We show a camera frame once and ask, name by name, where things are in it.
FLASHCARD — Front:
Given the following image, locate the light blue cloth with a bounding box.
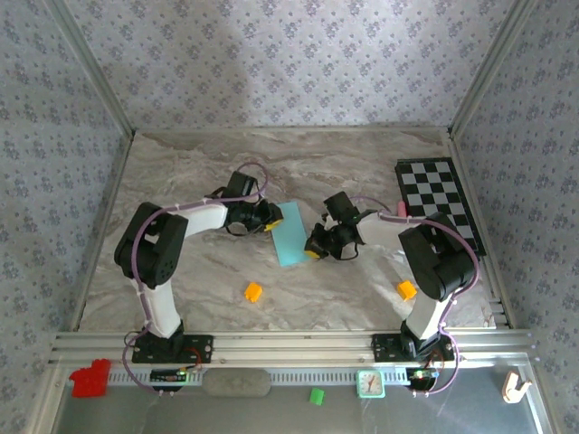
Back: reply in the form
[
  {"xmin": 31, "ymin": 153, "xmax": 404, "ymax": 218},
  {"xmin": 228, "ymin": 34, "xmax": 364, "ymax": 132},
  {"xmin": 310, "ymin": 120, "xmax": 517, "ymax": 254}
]
[{"xmin": 271, "ymin": 200, "xmax": 313, "ymax": 268}]

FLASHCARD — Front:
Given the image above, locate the black and grey chessboard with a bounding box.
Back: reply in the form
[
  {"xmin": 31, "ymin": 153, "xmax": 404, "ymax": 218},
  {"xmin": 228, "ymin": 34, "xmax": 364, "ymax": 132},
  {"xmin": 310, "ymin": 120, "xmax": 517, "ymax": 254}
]
[{"xmin": 394, "ymin": 156, "xmax": 488, "ymax": 261}]

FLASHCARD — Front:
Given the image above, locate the small teal clock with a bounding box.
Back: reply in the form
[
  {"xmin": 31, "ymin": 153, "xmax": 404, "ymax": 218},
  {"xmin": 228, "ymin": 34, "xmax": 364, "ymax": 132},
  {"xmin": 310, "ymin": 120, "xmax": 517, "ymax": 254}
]
[{"xmin": 356, "ymin": 369, "xmax": 386, "ymax": 399}]

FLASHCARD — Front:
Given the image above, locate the grey oval stone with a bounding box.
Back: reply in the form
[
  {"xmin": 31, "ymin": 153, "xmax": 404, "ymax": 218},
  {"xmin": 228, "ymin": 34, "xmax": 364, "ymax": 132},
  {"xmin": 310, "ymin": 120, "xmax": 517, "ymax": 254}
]
[{"xmin": 202, "ymin": 368, "xmax": 272, "ymax": 398}]

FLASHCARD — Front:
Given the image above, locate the red toy brick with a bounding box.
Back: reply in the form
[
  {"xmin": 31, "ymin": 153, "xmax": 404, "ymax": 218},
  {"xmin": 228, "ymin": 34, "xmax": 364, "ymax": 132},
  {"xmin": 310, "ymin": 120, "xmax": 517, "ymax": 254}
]
[{"xmin": 69, "ymin": 358, "xmax": 112, "ymax": 399}]

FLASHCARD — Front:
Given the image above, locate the wooden hook piece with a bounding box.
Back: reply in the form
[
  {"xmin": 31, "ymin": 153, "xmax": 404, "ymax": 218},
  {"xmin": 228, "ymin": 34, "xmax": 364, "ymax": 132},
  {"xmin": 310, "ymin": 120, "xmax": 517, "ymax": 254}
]
[{"xmin": 502, "ymin": 370, "xmax": 534, "ymax": 404}]

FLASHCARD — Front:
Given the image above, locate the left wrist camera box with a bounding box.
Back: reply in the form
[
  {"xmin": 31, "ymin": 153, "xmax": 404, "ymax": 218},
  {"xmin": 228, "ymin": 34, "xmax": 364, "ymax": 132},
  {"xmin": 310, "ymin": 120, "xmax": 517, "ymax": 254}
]
[{"xmin": 225, "ymin": 171, "xmax": 259, "ymax": 200}]

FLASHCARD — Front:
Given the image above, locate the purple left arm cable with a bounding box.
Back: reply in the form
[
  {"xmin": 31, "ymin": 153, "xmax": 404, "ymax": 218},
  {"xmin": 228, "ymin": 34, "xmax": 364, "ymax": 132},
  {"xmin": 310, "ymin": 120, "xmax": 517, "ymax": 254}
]
[{"xmin": 121, "ymin": 162, "xmax": 269, "ymax": 398}]

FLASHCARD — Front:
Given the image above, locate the aluminium mounting rail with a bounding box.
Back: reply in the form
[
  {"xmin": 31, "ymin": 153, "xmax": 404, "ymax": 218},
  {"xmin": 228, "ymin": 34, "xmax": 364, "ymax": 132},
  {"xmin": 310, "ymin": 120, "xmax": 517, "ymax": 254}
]
[{"xmin": 48, "ymin": 329, "xmax": 535, "ymax": 365}]

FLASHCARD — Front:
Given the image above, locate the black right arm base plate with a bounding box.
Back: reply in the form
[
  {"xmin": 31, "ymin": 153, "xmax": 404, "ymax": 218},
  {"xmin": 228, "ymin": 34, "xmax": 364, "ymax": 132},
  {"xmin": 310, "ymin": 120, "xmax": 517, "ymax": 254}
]
[{"xmin": 371, "ymin": 333, "xmax": 456, "ymax": 363}]

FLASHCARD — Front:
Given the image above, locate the grey slotted cable duct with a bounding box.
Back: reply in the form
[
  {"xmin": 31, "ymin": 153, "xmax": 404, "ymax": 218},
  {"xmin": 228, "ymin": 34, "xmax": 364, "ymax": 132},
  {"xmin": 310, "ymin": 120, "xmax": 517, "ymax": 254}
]
[{"xmin": 108, "ymin": 366, "xmax": 415, "ymax": 385}]

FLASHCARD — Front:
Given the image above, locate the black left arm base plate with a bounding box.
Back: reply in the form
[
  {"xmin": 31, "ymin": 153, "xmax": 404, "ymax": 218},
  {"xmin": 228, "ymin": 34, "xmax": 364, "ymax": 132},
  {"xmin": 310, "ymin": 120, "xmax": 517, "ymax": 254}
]
[{"xmin": 131, "ymin": 334, "xmax": 214, "ymax": 365}]

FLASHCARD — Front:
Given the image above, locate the aluminium frame post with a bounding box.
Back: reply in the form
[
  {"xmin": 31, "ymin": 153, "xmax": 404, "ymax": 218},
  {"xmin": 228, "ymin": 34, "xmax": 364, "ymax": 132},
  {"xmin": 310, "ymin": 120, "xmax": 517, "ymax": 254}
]
[
  {"xmin": 447, "ymin": 0, "xmax": 539, "ymax": 137},
  {"xmin": 44, "ymin": 0, "xmax": 137, "ymax": 137}
]

